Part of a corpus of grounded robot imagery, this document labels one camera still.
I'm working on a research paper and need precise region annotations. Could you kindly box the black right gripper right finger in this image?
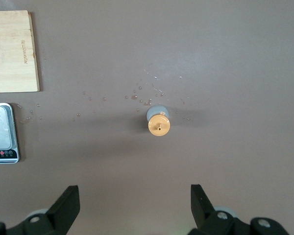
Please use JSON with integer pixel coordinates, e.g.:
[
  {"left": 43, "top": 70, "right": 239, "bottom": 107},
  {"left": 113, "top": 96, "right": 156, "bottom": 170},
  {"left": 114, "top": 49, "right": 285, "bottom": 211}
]
[{"left": 187, "top": 184, "right": 290, "bottom": 235}]

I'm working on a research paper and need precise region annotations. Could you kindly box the wooden cutting board, metal handle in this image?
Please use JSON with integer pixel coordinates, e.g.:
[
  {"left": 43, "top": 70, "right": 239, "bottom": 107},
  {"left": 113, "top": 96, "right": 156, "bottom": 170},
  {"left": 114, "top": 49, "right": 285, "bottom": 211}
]
[{"left": 0, "top": 10, "right": 40, "bottom": 93}]

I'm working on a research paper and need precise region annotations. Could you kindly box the translucent orange-capped sauce bottle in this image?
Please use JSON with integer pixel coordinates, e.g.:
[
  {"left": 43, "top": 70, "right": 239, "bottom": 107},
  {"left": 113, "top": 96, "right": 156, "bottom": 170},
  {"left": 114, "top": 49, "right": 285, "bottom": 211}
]
[{"left": 146, "top": 104, "right": 171, "bottom": 137}]

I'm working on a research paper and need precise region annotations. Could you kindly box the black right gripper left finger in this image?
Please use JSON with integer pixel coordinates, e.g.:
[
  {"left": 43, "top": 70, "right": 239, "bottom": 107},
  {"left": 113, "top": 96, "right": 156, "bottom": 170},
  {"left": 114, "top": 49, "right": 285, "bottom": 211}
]
[{"left": 0, "top": 185, "right": 80, "bottom": 235}]

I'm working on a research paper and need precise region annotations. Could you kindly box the silver digital kitchen scale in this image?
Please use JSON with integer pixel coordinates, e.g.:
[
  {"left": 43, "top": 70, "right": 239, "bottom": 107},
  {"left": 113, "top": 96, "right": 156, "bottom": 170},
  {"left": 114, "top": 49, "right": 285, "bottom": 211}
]
[{"left": 0, "top": 102, "right": 20, "bottom": 164}]

